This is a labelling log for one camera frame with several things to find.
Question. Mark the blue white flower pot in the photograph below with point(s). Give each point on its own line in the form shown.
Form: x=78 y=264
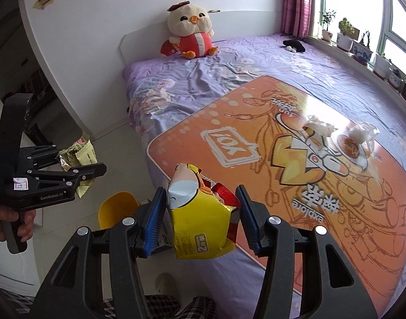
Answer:
x=361 y=50

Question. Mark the pink curtain left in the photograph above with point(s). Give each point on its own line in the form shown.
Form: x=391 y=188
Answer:
x=296 y=18

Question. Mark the white pot green plant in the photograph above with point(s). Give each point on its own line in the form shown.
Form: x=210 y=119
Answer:
x=347 y=35

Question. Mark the purple floral bed sheet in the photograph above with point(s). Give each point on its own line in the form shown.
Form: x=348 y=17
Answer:
x=165 y=91

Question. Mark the black white plush toy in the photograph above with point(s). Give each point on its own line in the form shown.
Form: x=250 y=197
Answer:
x=294 y=46

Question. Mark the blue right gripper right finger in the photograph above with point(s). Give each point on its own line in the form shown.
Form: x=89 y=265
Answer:
x=251 y=217

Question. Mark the orange cartoon printed board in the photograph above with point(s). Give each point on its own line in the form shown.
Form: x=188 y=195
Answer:
x=254 y=136

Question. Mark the person's left hand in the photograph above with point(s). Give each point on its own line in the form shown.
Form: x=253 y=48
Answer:
x=25 y=231

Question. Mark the yellow trash bin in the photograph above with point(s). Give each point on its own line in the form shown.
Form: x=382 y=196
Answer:
x=116 y=208

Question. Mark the small white patterned pot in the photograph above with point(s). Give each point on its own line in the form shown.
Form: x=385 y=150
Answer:
x=394 y=78

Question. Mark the yellow snack bag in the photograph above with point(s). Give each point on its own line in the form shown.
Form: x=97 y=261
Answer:
x=205 y=217

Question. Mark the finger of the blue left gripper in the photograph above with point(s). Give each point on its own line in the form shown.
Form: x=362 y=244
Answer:
x=73 y=158
x=86 y=173

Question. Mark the clear plastic bag ball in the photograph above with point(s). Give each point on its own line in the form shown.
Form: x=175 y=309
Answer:
x=362 y=139

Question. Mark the small bonsai pot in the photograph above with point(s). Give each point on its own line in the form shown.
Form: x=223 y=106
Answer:
x=326 y=19

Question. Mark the chick plush toy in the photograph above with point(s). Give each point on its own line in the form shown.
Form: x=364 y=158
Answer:
x=191 y=29

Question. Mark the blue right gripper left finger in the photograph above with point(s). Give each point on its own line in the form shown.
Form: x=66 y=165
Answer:
x=153 y=220

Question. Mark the pale green snack bag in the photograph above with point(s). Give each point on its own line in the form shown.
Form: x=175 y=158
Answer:
x=84 y=142

